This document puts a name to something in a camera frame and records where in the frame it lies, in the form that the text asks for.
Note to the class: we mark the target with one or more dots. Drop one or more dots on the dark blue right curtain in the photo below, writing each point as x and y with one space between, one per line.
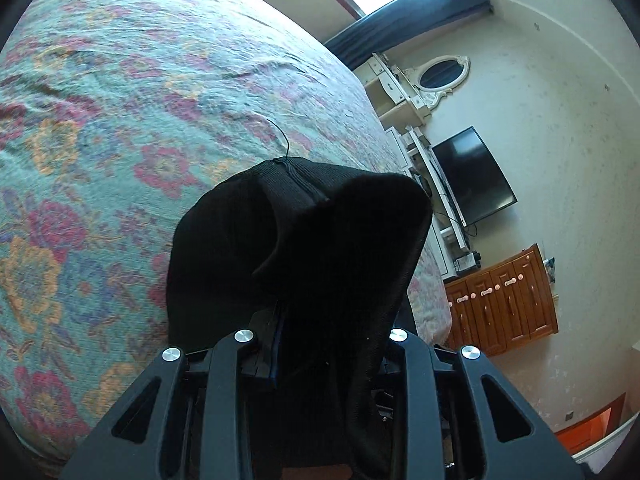
396 23

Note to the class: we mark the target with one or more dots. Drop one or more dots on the black flat television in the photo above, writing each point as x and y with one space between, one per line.
475 181

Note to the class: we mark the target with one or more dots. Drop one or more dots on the oval vanity mirror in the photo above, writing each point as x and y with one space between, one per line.
439 77

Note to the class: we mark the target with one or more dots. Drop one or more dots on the brown wooden cabinet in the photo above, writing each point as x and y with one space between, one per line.
503 307

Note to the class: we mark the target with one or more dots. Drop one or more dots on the cream dressing table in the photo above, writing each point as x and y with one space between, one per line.
395 101

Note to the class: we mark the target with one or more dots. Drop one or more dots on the floral bedspread bed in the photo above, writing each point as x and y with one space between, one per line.
116 117

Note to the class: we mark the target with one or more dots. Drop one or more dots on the black pants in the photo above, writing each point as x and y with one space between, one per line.
326 252

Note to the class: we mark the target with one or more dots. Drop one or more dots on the white tv console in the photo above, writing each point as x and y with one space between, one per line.
447 239

